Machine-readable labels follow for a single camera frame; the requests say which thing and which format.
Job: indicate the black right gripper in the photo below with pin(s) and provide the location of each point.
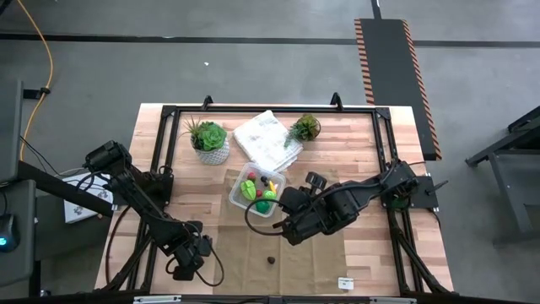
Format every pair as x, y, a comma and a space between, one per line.
304, 230

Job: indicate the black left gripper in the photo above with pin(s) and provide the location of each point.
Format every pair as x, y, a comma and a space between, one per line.
190, 255

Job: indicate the dark toy blackberry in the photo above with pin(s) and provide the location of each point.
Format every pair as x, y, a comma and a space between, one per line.
271, 259

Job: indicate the dark green toy pepper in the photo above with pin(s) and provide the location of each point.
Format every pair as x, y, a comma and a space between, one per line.
262, 206

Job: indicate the bright green round fruit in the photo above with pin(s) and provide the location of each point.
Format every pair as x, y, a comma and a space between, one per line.
270, 195

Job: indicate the small orange toy pepper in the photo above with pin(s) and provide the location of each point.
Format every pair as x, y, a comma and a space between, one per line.
273, 187

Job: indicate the small black berry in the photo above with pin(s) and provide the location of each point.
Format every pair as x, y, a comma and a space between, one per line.
264, 179

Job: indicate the light green ridged fruit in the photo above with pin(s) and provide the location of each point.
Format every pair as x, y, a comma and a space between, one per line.
248, 190

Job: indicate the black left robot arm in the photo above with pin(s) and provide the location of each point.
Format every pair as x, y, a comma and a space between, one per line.
139, 202

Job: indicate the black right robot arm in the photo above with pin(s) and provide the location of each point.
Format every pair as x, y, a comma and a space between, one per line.
363, 192

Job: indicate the clear plastic tupperware container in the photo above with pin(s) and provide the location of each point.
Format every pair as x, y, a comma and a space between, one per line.
236, 198

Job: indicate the beige cloth mat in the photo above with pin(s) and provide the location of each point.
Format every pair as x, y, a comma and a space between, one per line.
312, 270

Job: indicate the white label card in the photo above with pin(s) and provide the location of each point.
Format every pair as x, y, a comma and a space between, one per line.
346, 283

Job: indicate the white folded towel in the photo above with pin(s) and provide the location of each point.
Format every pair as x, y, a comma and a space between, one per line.
266, 139

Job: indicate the small plant in dark pot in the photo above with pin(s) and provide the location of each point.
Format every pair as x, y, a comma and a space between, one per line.
304, 128

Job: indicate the succulent in white patterned pot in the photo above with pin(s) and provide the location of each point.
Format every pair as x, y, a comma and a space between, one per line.
209, 141

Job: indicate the white printed box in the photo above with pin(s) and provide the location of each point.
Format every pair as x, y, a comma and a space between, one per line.
80, 210

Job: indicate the black metal beam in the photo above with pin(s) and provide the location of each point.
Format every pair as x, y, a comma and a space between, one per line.
46, 184

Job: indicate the dark grey desk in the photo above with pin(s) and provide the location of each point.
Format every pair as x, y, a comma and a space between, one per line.
19, 270

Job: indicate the black computer mouse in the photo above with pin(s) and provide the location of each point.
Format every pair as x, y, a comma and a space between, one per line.
7, 238

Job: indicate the black floor mat striped edges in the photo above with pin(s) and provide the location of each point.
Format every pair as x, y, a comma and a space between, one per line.
388, 63

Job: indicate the dark grey panel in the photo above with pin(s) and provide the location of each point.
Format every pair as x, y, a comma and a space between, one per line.
8, 126

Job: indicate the black floor tape strip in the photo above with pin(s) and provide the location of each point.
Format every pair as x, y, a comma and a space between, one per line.
376, 8

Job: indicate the silver metal bracket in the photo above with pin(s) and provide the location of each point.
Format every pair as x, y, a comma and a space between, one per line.
392, 300
156, 299

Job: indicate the black metal table frame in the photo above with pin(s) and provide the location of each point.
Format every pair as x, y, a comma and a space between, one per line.
253, 109

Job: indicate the black side table frame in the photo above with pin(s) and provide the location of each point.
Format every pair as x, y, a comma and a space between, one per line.
502, 177

